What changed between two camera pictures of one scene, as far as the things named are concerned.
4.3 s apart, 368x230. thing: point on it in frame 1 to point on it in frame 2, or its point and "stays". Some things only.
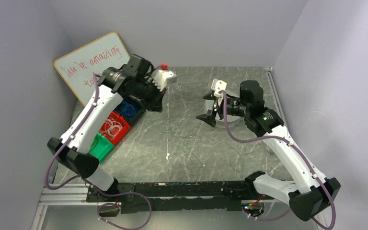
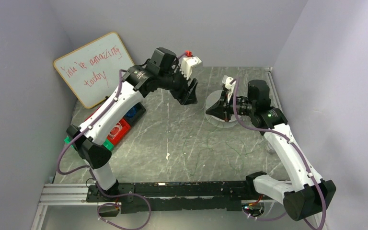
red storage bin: (114, 127) stays
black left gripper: (155, 97) to (181, 89)
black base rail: (137, 197) stays
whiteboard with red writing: (78, 68) stays
